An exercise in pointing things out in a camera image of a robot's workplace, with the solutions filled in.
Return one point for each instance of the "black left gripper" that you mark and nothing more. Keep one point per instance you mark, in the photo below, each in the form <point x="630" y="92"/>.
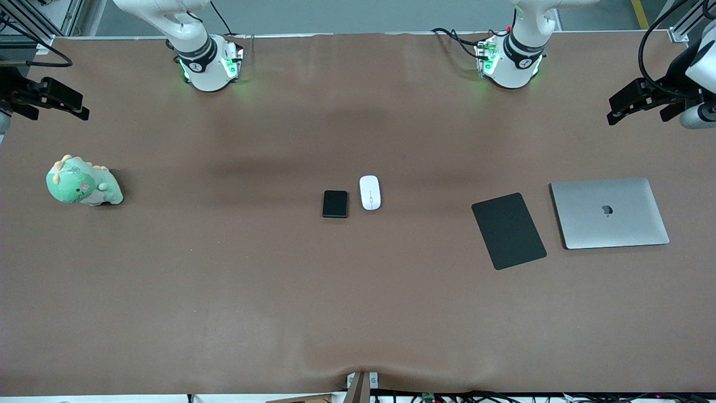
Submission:
<point x="673" y="84"/>

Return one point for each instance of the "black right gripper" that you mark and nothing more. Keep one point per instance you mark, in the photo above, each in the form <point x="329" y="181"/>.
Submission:
<point x="11" y="89"/>

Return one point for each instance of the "white computer mouse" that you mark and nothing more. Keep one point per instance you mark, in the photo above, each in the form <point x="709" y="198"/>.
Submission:
<point x="370" y="193"/>

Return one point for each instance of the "black smartphone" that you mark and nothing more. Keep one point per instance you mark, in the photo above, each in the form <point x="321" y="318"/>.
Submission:
<point x="335" y="204"/>

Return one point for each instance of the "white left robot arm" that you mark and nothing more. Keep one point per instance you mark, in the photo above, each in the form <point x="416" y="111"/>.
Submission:
<point x="514" y="67"/>

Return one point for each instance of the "connector box of right arm base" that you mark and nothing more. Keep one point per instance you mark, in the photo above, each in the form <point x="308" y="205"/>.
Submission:
<point x="232" y="61"/>

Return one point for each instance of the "connector box of left arm base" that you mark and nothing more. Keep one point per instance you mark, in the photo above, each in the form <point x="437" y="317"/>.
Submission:
<point x="486" y="56"/>

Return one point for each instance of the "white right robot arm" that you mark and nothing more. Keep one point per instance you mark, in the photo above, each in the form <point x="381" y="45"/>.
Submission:
<point x="198" y="61"/>

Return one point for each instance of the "black mouse pad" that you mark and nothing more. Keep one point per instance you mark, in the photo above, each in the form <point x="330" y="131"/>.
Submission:
<point x="509" y="230"/>

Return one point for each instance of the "green dinosaur plush toy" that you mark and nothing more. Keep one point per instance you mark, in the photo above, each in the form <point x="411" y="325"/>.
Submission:
<point x="75" y="184"/>

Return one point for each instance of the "silver closed laptop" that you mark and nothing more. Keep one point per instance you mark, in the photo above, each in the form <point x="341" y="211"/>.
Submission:
<point x="609" y="215"/>

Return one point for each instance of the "brown table cover mat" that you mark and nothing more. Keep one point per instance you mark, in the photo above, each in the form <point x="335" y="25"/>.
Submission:
<point x="358" y="302"/>

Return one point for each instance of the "aluminium frame profile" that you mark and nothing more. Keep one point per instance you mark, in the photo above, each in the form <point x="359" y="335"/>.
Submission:
<point x="67" y="17"/>
<point x="685" y="31"/>

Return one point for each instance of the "brown post with white bracket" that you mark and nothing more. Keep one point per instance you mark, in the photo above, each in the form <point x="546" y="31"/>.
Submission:
<point x="361" y="386"/>

